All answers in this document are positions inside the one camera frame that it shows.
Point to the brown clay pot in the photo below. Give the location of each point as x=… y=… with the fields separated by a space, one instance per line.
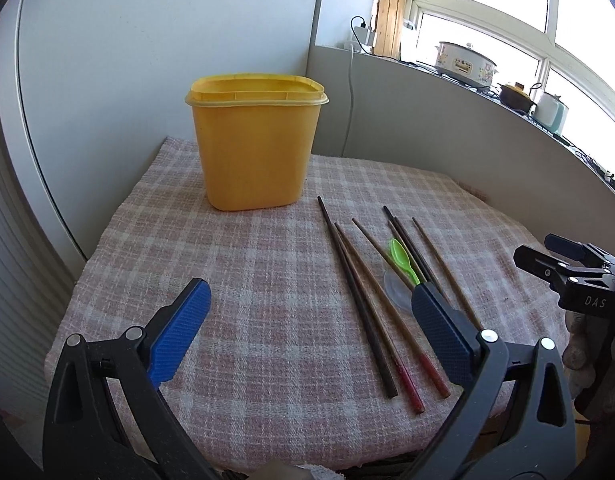
x=515 y=98

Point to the pink checkered cloth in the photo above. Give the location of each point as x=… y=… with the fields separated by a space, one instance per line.
x=281 y=368

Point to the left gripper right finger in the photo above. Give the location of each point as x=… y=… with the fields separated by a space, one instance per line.
x=538 y=439

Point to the green plastic spoon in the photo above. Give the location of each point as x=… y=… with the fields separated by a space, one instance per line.
x=400 y=257

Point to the yellow plastic container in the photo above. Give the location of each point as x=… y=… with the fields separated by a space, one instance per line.
x=255 y=134

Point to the brown chopstick red tip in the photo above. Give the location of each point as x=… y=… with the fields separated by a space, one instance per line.
x=365 y=277

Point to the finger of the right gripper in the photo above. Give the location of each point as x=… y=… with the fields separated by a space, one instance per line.
x=547 y=268
x=587 y=255

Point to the right gloved hand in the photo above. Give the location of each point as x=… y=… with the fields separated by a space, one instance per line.
x=586 y=338

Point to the clear plastic spoon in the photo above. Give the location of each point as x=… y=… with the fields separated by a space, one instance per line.
x=397 y=292

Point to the dark black chopstick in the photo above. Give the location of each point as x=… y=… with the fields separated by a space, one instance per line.
x=390 y=216

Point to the white electric cooker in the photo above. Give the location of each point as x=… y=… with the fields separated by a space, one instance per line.
x=465 y=64

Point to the dark brown chopstick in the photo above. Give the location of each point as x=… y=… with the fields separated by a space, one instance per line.
x=425 y=273

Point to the brown chopstick red end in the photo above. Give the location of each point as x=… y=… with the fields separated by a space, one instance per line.
x=422 y=357

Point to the white green kettle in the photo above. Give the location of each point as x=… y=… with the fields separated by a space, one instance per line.
x=550 y=112

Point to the thin brown chopstick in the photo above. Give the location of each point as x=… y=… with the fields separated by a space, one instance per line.
x=473 y=317

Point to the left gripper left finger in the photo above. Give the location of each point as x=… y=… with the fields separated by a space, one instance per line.
x=83 y=433

